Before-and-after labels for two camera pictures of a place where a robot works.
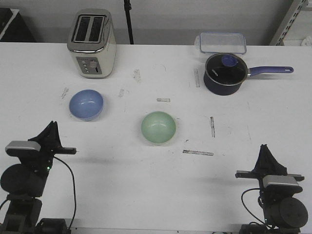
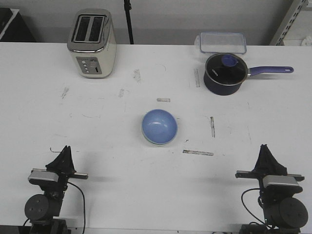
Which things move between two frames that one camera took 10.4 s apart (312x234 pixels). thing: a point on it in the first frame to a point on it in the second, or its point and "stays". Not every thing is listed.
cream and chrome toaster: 92,41 stays
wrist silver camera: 23,148 to 43,174
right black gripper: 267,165 stays
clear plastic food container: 223,43 stays
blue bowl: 86,105 to 159,126
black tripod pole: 127,8 stays
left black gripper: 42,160 to 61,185
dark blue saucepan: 224,73 stays
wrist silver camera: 284,180 stays
